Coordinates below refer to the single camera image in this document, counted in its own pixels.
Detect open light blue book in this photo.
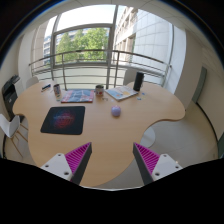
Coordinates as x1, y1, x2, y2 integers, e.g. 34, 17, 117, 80
106, 86, 138, 101

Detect black cylindrical speaker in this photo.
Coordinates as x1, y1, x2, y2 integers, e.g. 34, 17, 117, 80
133, 72, 144, 91

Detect small dark blue box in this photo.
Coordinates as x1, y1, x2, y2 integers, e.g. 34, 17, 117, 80
41, 84, 51, 92

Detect black printer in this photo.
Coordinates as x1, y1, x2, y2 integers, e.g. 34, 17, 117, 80
2, 75, 20, 118

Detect white chair wooden legs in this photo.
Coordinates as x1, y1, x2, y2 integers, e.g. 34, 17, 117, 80
0, 114, 27, 153

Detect black mouse pad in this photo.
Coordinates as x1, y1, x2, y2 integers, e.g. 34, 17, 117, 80
40, 106, 85, 135

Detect metal balcony railing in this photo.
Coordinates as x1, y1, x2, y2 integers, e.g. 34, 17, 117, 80
29, 49, 171, 89

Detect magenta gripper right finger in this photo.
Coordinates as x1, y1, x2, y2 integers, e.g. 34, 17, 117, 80
133, 143, 182, 185

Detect red blue magazine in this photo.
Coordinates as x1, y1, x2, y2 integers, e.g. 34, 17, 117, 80
61, 89, 94, 103

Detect white chair behind table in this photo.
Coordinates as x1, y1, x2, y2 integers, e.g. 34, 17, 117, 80
26, 76, 39, 88

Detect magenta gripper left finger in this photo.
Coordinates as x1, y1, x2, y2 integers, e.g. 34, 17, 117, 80
42, 142, 92, 185

